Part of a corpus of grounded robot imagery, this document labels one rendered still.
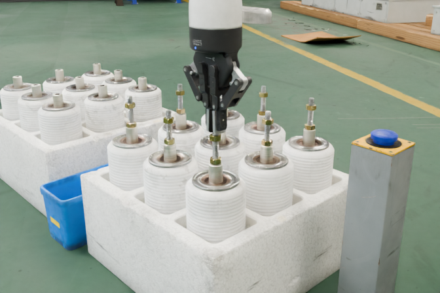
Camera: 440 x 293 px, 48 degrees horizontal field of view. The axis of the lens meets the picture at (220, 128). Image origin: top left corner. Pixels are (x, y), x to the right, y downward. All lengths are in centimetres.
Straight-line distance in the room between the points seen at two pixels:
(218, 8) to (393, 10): 347
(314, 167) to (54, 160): 58
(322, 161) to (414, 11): 335
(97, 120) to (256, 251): 60
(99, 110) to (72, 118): 8
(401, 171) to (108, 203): 51
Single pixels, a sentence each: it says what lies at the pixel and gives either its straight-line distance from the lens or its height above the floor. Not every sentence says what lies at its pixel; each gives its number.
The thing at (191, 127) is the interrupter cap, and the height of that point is 25.
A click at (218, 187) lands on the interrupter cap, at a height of 25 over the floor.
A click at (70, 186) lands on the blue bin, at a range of 116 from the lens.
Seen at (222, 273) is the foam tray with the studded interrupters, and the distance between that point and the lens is 75.
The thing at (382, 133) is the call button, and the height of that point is 33.
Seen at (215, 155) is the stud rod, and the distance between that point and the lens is 76.
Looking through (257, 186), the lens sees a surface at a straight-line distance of 83.
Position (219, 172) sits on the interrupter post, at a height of 27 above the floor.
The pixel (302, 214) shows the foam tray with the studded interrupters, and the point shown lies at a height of 17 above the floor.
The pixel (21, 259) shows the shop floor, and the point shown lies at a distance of 112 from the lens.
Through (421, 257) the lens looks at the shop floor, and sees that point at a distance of 113.
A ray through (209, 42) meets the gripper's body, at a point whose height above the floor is 48.
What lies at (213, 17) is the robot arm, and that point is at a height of 51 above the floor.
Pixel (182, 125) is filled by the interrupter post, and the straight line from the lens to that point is 101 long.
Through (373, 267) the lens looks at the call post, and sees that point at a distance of 85.
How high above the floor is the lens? 59
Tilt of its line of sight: 20 degrees down
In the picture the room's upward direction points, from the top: straight up
